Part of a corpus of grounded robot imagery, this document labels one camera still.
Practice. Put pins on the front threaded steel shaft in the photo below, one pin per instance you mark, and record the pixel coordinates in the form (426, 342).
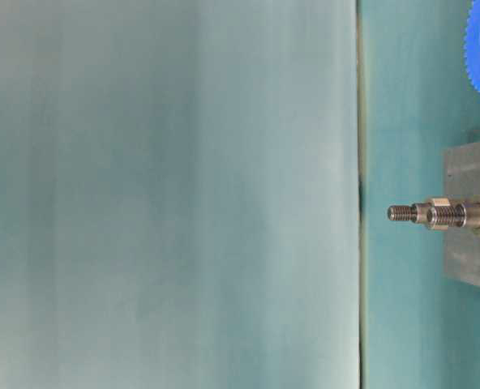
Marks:
(459, 214)

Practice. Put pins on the grey metal base plate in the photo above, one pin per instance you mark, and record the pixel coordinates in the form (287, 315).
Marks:
(462, 181)

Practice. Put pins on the rear stepped steel shaft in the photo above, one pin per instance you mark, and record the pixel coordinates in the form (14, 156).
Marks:
(415, 212)

